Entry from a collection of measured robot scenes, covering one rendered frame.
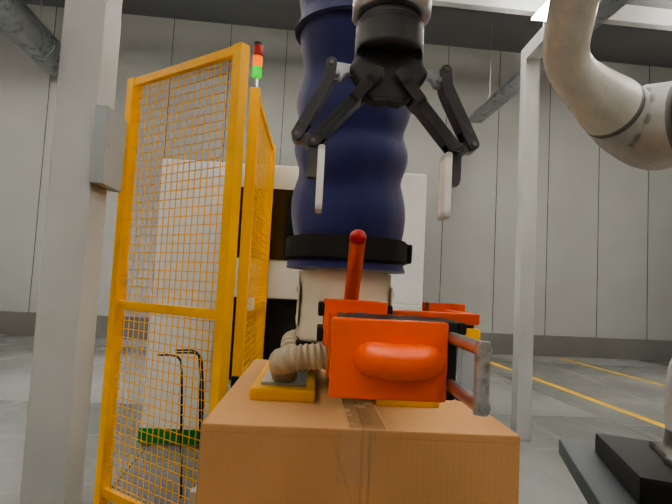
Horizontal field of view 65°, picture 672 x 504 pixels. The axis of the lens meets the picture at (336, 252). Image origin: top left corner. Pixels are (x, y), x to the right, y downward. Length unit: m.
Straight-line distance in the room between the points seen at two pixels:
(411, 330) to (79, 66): 2.12
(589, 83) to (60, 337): 1.91
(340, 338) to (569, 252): 11.43
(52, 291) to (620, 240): 11.29
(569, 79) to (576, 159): 11.26
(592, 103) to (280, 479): 0.69
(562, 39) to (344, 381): 0.57
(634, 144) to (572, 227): 10.85
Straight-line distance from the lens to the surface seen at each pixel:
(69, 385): 2.22
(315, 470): 0.70
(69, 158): 2.26
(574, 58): 0.81
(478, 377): 0.29
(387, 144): 0.92
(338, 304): 0.68
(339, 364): 0.33
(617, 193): 12.44
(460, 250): 10.77
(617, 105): 0.92
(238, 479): 0.70
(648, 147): 0.97
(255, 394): 0.82
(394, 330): 0.33
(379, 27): 0.59
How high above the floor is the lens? 1.12
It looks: 4 degrees up
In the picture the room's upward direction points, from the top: 3 degrees clockwise
